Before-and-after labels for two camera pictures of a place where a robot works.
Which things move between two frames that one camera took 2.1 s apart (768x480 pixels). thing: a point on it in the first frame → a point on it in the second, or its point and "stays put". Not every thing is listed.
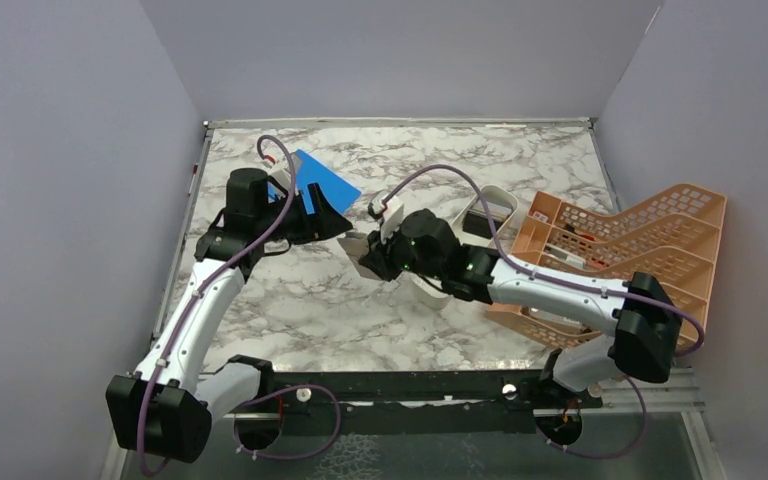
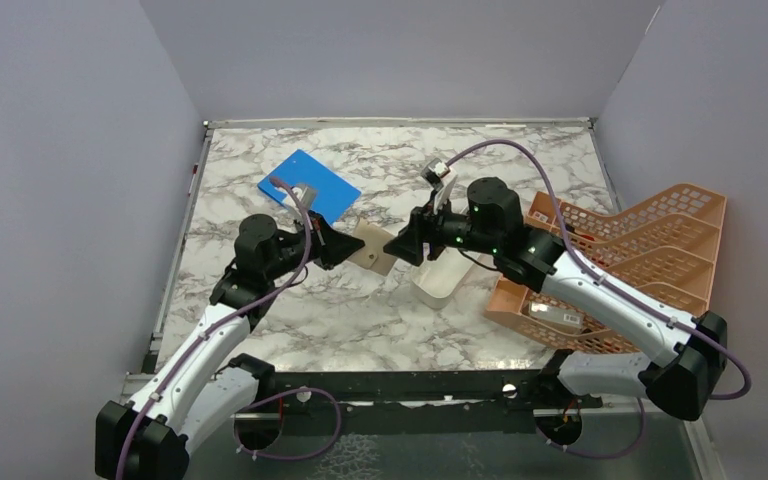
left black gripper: [323, 223] → [332, 247]
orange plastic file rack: [676, 235] stays put
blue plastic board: [311, 170] stays put
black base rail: [371, 402] stays put
